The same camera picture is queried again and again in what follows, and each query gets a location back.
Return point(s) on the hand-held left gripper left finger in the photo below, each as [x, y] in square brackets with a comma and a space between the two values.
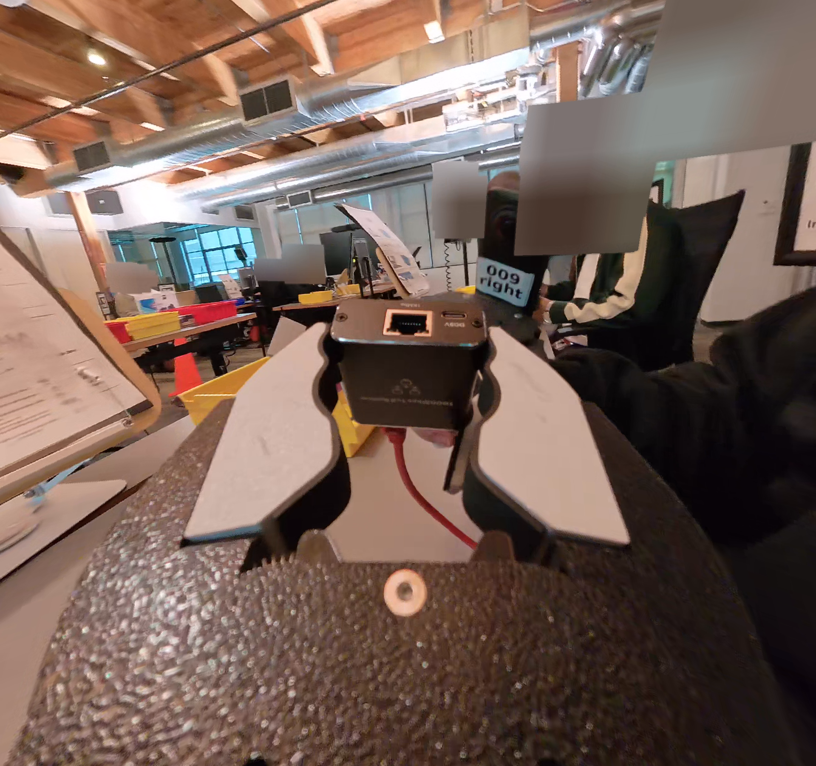
[268, 447]

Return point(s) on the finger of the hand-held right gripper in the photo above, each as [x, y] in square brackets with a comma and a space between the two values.
[462, 460]

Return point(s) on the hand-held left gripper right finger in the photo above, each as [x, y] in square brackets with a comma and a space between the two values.
[542, 447]

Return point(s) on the black network adapter box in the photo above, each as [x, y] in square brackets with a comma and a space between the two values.
[408, 390]

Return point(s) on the person's right forearm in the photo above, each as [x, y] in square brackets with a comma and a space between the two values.
[701, 428]

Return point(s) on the person's right hand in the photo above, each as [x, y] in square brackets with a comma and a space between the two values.
[437, 437]

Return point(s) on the orange traffic cone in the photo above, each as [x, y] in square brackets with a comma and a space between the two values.
[186, 377]

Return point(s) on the wooden document stand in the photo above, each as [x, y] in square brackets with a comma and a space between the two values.
[395, 249]
[95, 358]

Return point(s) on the red storage bin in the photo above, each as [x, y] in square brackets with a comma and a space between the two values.
[204, 313]
[118, 332]

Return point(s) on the black computer monitor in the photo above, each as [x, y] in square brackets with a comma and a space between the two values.
[335, 253]

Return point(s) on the black office chair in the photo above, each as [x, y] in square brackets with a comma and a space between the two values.
[695, 268]

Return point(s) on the printed instruction sheet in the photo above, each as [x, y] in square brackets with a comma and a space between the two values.
[44, 364]

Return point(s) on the silver ventilation duct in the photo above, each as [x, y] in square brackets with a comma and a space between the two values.
[319, 147]

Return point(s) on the black framed wall picture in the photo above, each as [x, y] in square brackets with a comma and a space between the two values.
[790, 205]

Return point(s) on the black wall speaker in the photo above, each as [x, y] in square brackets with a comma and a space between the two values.
[104, 202]

